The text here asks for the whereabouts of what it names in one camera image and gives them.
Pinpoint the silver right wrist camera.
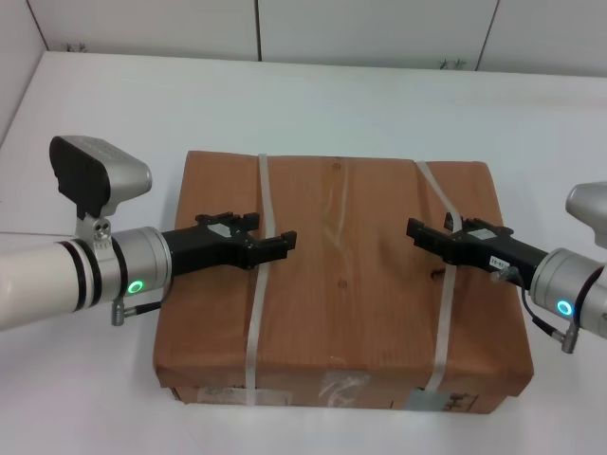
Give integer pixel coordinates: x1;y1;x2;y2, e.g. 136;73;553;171
563;180;607;248

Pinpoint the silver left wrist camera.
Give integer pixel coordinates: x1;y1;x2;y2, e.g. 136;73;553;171
48;135;155;251

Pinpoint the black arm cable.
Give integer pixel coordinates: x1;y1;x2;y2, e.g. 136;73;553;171
109;278;177;328
489;264;583;355

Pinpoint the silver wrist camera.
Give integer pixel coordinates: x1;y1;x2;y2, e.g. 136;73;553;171
48;135;155;251
563;180;607;248

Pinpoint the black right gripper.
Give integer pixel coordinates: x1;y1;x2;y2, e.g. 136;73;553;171
405;212;552;286

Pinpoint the white plastic packing strap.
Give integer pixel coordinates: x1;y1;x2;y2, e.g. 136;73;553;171
415;160;465;393
243;152;282;405

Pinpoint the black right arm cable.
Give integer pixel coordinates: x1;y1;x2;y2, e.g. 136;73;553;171
489;264;583;355

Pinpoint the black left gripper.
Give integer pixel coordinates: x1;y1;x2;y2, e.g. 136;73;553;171
160;211;299;282

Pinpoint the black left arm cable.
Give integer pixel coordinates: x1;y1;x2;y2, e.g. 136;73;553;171
109;278;177;328

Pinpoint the brown cardboard box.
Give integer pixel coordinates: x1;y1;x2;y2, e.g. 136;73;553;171
154;150;535;416

